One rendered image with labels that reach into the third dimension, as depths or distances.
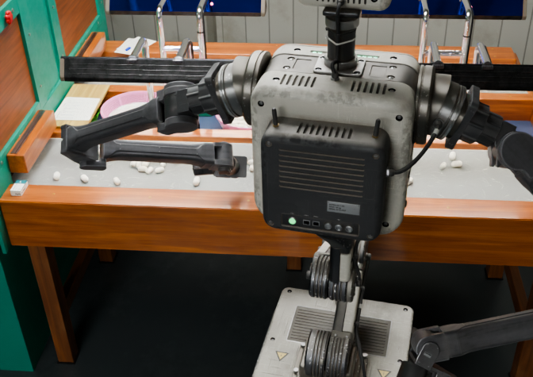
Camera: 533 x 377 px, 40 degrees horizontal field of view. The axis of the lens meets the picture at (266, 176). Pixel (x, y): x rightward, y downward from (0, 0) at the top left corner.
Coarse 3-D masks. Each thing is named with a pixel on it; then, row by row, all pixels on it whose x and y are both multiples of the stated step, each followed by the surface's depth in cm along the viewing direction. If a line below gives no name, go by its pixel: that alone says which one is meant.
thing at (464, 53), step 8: (424, 0) 270; (464, 0) 269; (424, 8) 264; (464, 8) 265; (424, 16) 263; (472, 16) 262; (424, 24) 264; (472, 24) 263; (424, 32) 265; (464, 32) 264; (424, 40) 267; (464, 40) 266; (424, 48) 269; (464, 48) 267; (424, 56) 271; (464, 56) 269
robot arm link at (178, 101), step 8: (168, 96) 168; (176, 96) 166; (184, 96) 165; (168, 104) 168; (176, 104) 167; (184, 104) 165; (168, 112) 167; (176, 112) 166; (184, 112) 165; (192, 112) 165
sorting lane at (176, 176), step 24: (48, 144) 266; (240, 144) 263; (48, 168) 253; (72, 168) 253; (120, 168) 252; (168, 168) 252; (192, 168) 251; (432, 168) 248; (456, 168) 248; (480, 168) 247; (504, 168) 247; (408, 192) 237; (432, 192) 237; (456, 192) 236; (480, 192) 236; (504, 192) 236; (528, 192) 236
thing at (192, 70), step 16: (64, 64) 239; (80, 64) 239; (96, 64) 238; (112, 64) 238; (128, 64) 238; (144, 64) 237; (160, 64) 237; (176, 64) 236; (192, 64) 236; (208, 64) 235; (64, 80) 241; (80, 80) 240; (96, 80) 239; (112, 80) 239; (128, 80) 238; (144, 80) 238; (160, 80) 237; (176, 80) 237; (192, 80) 236
